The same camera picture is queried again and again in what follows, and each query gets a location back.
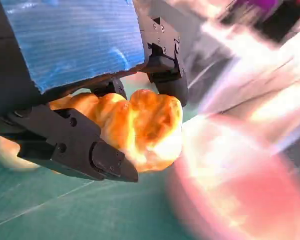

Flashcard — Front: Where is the pink bowl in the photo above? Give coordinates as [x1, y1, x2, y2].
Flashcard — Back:
[164, 114, 300, 240]

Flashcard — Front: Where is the orange toy bread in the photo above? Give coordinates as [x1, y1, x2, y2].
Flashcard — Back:
[48, 89, 183, 174]

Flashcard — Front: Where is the round beige toy bun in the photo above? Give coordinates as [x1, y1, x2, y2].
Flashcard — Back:
[0, 133, 42, 172]

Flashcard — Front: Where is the pink purple display screen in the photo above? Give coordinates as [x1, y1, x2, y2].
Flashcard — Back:
[233, 0, 284, 17]

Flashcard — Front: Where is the green cutting mat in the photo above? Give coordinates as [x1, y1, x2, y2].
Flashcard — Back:
[0, 72, 203, 240]

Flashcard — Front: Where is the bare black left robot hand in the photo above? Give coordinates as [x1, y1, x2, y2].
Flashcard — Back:
[0, 0, 189, 183]

